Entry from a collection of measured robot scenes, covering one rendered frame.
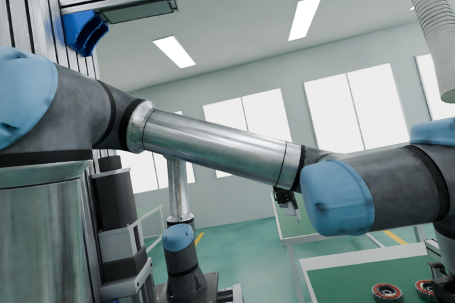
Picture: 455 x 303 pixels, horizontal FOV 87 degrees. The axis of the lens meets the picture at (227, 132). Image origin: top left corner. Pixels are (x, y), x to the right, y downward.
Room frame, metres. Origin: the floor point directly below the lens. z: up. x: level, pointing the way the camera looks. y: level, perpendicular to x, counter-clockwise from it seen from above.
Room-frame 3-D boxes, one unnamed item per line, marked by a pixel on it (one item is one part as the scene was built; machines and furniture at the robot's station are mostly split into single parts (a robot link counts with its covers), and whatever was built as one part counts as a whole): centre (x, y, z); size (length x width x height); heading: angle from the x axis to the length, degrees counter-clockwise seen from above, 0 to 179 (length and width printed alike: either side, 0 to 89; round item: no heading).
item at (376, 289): (1.10, -0.54, 0.77); 0.11 x 0.11 x 0.04
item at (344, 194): (0.27, -0.12, 1.45); 0.11 x 0.11 x 0.08; 83
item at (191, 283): (0.93, 0.26, 1.09); 0.15 x 0.15 x 0.10
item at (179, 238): (0.93, 0.26, 1.20); 0.13 x 0.12 x 0.14; 9
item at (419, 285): (1.07, -0.71, 0.77); 0.11 x 0.11 x 0.04
